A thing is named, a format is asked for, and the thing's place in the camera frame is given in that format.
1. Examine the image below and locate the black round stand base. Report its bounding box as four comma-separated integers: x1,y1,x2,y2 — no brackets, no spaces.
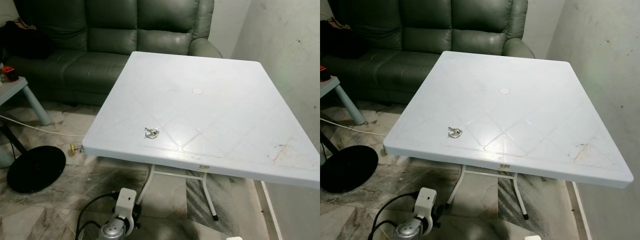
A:
320,146,379,194
6,145,67,194

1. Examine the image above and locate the white plastic folding table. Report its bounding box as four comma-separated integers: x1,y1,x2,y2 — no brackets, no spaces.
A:
383,50,635,221
81,51,321,222

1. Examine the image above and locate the black stand leg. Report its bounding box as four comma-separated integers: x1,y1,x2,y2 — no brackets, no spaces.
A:
320,131,337,156
0,122,28,153

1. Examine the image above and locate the green leather sofa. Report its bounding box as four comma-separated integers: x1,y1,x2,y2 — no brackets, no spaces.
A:
5,0,223,107
320,0,536,105

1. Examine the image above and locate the pale blue side table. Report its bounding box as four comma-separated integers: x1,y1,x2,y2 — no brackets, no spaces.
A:
320,76,367,126
0,76,52,127

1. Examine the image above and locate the black bag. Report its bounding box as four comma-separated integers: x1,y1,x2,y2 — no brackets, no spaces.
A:
320,17,363,60
0,19,51,61

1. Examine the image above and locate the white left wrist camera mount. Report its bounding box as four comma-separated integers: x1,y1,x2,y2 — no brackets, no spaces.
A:
415,187,437,236
114,188,138,236

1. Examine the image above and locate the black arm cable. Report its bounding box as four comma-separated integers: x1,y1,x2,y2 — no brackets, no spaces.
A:
75,192,121,240
367,191,420,240

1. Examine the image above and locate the white floor cable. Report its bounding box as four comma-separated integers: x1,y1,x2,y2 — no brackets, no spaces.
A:
320,117,386,137
0,115,85,138

